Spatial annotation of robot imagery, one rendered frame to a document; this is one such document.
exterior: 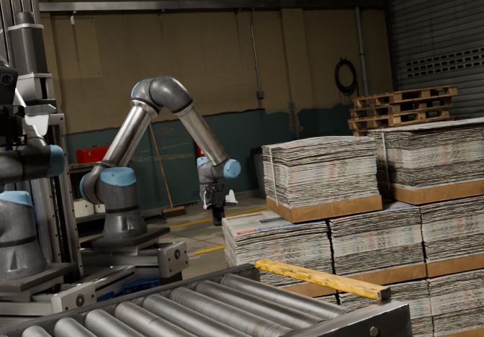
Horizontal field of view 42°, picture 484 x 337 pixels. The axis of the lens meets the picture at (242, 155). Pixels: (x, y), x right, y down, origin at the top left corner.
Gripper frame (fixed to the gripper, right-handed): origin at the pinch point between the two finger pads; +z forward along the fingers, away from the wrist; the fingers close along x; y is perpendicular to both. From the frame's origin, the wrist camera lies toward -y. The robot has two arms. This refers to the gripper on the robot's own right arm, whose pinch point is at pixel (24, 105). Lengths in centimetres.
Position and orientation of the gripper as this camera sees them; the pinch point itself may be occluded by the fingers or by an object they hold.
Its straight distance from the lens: 124.1
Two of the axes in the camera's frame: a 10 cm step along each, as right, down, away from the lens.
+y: 0.3, 10.0, -0.2
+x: -7.8, 0.1, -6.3
